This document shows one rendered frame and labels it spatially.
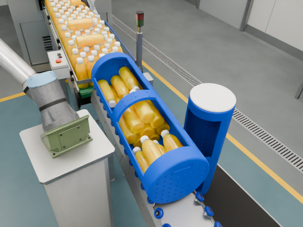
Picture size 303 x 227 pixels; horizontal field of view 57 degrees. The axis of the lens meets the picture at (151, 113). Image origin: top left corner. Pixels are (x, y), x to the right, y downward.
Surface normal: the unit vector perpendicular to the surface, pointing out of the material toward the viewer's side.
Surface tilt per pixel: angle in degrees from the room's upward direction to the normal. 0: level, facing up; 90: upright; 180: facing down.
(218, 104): 0
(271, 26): 90
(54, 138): 90
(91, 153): 0
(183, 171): 90
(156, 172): 49
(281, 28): 90
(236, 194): 0
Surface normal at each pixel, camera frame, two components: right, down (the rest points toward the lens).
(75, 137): 0.61, 0.55
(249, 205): 0.04, -0.75
